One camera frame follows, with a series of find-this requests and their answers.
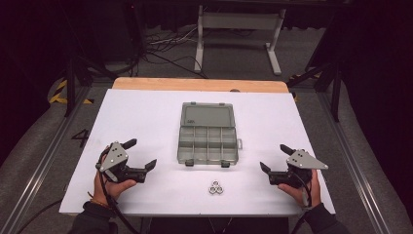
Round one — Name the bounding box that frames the aluminium floor rail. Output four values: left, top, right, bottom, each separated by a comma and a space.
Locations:
316, 92, 393, 234
0, 86, 93, 234

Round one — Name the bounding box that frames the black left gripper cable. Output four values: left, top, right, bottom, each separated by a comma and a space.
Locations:
95, 145, 141, 234

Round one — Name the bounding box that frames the wooden table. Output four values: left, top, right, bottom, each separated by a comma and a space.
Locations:
111, 77, 290, 94

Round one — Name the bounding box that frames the white board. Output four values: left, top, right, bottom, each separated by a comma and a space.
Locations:
58, 89, 336, 217

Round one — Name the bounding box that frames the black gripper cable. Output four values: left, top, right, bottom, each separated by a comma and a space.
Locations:
290, 175, 315, 234
95, 145, 141, 234

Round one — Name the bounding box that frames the person's left hand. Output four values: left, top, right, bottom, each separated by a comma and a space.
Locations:
93, 154, 138, 207

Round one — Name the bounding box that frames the black equipment tower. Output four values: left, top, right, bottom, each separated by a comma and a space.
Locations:
121, 0, 146, 59

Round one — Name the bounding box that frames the black tripod stand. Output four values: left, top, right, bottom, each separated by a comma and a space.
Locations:
286, 61, 342, 123
62, 55, 118, 118

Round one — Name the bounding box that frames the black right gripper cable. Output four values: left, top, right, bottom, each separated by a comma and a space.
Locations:
290, 175, 315, 234

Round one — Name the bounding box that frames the black floor cable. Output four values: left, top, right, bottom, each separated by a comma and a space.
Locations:
15, 198, 64, 234

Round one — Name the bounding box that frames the bundle of floor cables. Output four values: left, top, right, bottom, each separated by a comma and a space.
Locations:
142, 25, 208, 80

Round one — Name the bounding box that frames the person's right hand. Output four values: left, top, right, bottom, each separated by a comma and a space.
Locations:
278, 169, 322, 210

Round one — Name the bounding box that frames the yellow black floor tape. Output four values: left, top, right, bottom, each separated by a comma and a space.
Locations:
48, 79, 95, 105

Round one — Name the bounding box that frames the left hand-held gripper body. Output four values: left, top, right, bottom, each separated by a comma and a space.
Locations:
95, 140, 148, 184

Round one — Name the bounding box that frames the white metal stand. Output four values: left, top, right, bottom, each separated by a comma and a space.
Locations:
194, 4, 287, 76

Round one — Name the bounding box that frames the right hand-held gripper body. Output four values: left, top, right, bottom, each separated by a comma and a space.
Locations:
268, 148, 329, 189

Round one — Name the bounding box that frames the clear plastic organizer box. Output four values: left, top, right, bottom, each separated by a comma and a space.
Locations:
176, 101, 244, 169

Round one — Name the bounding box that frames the thin wrist bracelet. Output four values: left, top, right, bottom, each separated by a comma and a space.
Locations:
87, 191, 110, 209

